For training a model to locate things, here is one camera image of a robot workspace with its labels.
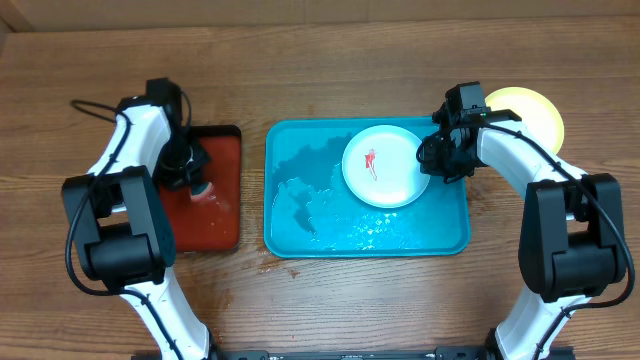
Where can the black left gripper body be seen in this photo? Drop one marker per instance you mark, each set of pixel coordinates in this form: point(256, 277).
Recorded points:
point(184, 163)

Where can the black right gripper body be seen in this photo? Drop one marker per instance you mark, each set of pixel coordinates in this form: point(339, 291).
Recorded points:
point(445, 159)

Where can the light blue plate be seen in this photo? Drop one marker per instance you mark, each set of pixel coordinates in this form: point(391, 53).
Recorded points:
point(379, 167)

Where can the green plate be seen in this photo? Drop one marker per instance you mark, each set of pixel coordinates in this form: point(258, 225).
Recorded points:
point(537, 112)

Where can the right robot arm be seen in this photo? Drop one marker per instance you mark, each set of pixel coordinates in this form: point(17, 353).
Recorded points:
point(572, 251)

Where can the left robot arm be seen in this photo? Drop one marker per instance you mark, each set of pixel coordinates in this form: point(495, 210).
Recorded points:
point(120, 242)

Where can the black red water tray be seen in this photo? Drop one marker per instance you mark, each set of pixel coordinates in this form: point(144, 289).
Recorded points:
point(212, 223)

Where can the teal plastic tray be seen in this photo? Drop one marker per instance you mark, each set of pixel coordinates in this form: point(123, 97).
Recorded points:
point(309, 211)

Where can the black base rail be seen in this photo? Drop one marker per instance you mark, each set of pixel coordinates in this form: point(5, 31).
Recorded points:
point(350, 355)

